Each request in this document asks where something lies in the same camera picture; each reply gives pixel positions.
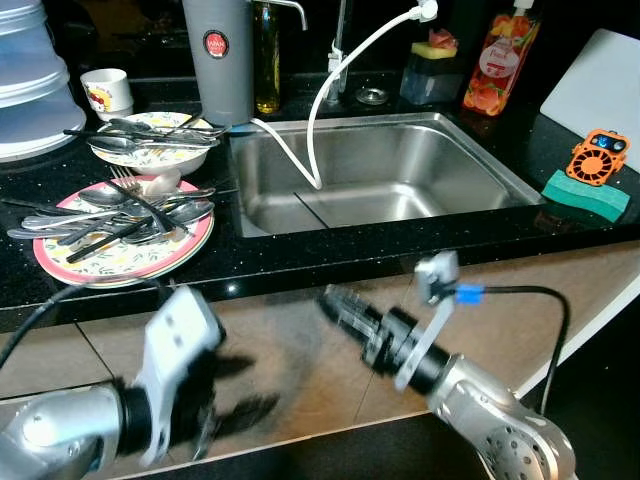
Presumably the white cutting board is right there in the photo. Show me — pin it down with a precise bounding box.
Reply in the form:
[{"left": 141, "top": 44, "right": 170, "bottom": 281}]
[{"left": 540, "top": 28, "right": 640, "bottom": 151}]

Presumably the white printed mug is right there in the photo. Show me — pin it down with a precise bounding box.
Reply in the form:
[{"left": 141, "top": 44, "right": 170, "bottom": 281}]
[{"left": 80, "top": 68, "right": 134, "bottom": 121}]

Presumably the dark sponge holder box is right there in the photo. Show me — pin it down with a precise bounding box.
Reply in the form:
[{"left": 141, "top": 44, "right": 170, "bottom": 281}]
[{"left": 400, "top": 50, "right": 463, "bottom": 106}]

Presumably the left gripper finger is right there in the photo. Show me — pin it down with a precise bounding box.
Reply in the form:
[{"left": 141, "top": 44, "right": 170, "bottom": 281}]
[
  {"left": 212, "top": 395, "right": 282, "bottom": 438},
  {"left": 205, "top": 350, "right": 257, "bottom": 381}
]

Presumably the steel fork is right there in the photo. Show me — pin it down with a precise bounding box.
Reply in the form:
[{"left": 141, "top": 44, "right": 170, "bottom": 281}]
[{"left": 108, "top": 163, "right": 146, "bottom": 191}]

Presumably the white tiered food container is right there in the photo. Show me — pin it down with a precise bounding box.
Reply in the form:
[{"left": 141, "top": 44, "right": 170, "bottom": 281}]
[{"left": 0, "top": 0, "right": 86, "bottom": 164}]

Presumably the black handled knife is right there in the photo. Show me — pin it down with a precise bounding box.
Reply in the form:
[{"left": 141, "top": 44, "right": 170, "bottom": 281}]
[{"left": 63, "top": 212, "right": 153, "bottom": 267}]

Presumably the green sponge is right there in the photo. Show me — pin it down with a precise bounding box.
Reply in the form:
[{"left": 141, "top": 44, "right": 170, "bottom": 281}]
[{"left": 541, "top": 168, "right": 631, "bottom": 224}]

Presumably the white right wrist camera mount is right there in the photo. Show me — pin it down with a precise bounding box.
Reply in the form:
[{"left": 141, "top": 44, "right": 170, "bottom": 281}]
[{"left": 393, "top": 250, "right": 463, "bottom": 393}]

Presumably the orange mini fan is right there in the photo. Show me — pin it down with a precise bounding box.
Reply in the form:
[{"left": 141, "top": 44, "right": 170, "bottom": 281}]
[{"left": 566, "top": 128, "right": 631, "bottom": 188}]

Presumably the floral ceramic bowl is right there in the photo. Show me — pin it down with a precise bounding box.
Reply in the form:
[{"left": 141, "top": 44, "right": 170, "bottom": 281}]
[{"left": 88, "top": 112, "right": 223, "bottom": 178}]

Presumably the beige drawer front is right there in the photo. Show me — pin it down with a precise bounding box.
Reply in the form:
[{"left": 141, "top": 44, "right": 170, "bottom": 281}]
[{"left": 0, "top": 318, "right": 101, "bottom": 399}]

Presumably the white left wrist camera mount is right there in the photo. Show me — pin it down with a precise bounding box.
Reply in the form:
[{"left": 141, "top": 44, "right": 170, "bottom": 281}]
[{"left": 140, "top": 285, "right": 226, "bottom": 466}]

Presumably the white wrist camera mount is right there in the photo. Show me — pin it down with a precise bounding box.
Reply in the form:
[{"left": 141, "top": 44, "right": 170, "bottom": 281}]
[
  {"left": 393, "top": 250, "right": 463, "bottom": 393},
  {"left": 140, "top": 285, "right": 226, "bottom": 466}
]

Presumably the yellow sponge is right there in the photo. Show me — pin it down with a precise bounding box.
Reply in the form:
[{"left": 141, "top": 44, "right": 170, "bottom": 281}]
[{"left": 412, "top": 28, "right": 459, "bottom": 59}]

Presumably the white flexible hose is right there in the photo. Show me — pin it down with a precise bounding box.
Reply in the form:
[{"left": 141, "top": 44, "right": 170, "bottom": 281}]
[{"left": 248, "top": 0, "right": 439, "bottom": 191}]

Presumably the olive oil glass bottle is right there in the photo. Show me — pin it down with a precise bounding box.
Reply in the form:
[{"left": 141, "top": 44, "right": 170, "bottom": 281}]
[{"left": 252, "top": 0, "right": 283, "bottom": 116}]

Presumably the steel spoon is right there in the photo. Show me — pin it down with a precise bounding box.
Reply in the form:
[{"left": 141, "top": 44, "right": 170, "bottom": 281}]
[
  {"left": 78, "top": 185, "right": 216, "bottom": 211},
  {"left": 8, "top": 200, "right": 216, "bottom": 246},
  {"left": 95, "top": 135, "right": 216, "bottom": 156}
]

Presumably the stainless steel sink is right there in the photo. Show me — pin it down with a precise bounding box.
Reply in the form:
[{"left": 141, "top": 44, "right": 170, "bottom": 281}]
[{"left": 228, "top": 112, "right": 546, "bottom": 239}]

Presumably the long black handled utensil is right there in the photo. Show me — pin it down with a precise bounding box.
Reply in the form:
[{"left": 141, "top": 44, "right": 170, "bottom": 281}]
[{"left": 63, "top": 126, "right": 216, "bottom": 149}]

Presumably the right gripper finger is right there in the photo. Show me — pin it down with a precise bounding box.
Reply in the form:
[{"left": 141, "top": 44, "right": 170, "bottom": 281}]
[
  {"left": 328, "top": 284, "right": 376, "bottom": 326},
  {"left": 318, "top": 295, "right": 363, "bottom": 343}
]

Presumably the orange soap pump bottle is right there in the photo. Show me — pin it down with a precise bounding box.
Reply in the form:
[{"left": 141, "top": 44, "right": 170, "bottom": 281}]
[{"left": 462, "top": 0, "right": 542, "bottom": 118}]

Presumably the grey water filter canister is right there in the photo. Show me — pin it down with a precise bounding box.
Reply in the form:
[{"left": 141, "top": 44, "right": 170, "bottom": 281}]
[{"left": 182, "top": 0, "right": 307, "bottom": 128}]

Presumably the dark cabinet with white trim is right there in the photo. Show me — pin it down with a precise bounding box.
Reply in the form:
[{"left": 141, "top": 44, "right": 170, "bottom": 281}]
[{"left": 540, "top": 275, "right": 640, "bottom": 480}]

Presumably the beige cabinet door panel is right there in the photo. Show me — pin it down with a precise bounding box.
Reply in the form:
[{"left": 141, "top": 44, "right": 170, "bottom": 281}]
[
  {"left": 440, "top": 240, "right": 640, "bottom": 401},
  {"left": 78, "top": 262, "right": 446, "bottom": 471}
]

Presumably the chrome sink faucet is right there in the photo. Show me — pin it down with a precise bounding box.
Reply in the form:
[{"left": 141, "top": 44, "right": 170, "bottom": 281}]
[{"left": 325, "top": 0, "right": 356, "bottom": 101}]

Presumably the pink rimmed floral plate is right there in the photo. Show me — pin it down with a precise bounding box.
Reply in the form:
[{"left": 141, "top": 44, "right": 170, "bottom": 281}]
[{"left": 32, "top": 176, "right": 216, "bottom": 290}]

